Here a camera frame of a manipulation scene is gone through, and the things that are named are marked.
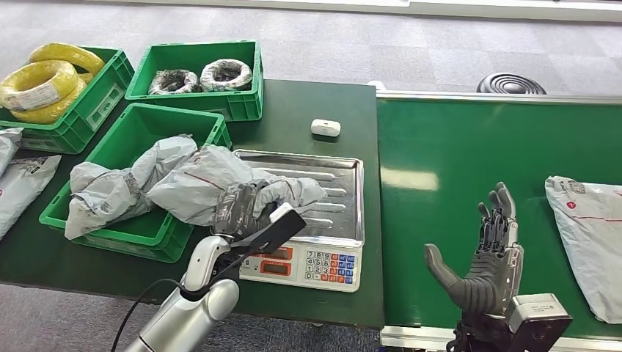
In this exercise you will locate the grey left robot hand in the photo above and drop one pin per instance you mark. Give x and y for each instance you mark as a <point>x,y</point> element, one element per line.
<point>240,209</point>

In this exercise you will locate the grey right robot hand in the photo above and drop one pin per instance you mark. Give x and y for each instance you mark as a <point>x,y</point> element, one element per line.
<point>486,286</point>

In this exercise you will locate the grey poly mailer package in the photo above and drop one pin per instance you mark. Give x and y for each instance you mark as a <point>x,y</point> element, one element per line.
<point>22,189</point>
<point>9,148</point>
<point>102,194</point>
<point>194,184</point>
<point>593,252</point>

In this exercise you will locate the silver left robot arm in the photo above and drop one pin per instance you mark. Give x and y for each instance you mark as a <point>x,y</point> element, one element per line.
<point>194,311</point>

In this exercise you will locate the green plastic basket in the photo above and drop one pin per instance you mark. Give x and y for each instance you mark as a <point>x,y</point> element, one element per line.
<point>194,104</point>
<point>97,111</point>
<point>146,125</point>

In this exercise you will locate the electronic scale with steel tray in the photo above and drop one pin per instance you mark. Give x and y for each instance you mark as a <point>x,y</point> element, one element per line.
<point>330,267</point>

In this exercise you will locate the small white case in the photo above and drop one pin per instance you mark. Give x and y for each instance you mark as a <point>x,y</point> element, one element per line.
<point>325,128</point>

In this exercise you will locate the dark green table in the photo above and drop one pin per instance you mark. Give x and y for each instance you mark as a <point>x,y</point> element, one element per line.
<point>301,107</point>

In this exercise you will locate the green belt conveyor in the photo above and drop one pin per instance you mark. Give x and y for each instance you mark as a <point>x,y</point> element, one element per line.
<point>461,146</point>

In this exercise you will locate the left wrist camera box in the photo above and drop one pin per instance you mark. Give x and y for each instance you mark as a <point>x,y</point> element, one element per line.
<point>277,228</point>

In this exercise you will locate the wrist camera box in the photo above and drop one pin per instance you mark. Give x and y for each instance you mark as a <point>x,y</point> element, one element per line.
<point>277,228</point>
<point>534,320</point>

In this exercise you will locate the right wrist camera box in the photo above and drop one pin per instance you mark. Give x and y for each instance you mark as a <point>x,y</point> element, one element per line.
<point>534,320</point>

